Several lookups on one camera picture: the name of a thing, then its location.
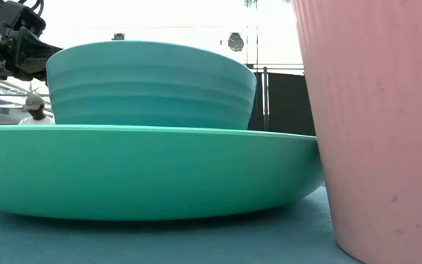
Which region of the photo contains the pink plastic cup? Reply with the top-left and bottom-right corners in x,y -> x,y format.
291,0 -> 422,264

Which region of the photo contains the teal round plate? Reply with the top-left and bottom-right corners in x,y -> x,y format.
0,123 -> 325,221

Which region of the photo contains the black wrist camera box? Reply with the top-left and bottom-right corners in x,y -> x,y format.
1,2 -> 48,37

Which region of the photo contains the black partition stand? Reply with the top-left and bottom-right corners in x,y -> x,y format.
247,65 -> 317,137

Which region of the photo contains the blue plastic bowl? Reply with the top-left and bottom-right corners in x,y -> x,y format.
45,40 -> 258,131

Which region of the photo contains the person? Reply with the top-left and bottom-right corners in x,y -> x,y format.
18,94 -> 56,125

